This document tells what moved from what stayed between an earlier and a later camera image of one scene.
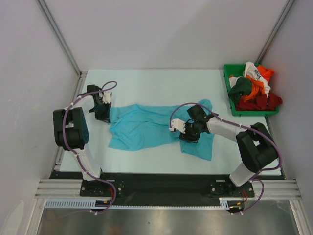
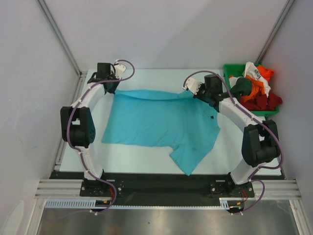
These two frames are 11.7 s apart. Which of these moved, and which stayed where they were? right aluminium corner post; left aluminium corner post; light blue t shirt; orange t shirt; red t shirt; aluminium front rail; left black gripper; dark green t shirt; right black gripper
Moved: left black gripper; light blue t shirt; right black gripper
Stayed: red t shirt; aluminium front rail; dark green t shirt; left aluminium corner post; orange t shirt; right aluminium corner post
